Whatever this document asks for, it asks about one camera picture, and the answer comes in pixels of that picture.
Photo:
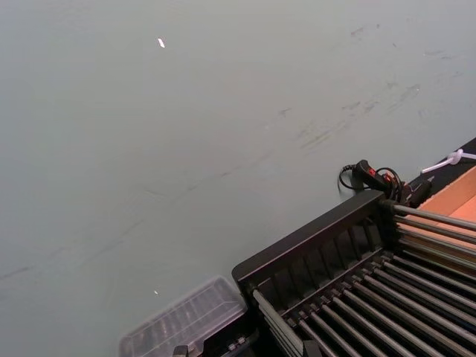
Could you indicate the black rack with steel bars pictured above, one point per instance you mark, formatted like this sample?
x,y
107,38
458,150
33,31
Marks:
x,y
320,238

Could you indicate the clear plastic case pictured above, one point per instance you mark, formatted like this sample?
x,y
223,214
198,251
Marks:
x,y
178,316

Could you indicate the shallow brown cardboard tray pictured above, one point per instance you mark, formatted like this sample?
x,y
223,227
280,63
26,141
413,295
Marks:
x,y
451,199

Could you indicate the white three-armed plastic piece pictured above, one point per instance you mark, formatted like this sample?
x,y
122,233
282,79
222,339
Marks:
x,y
454,158

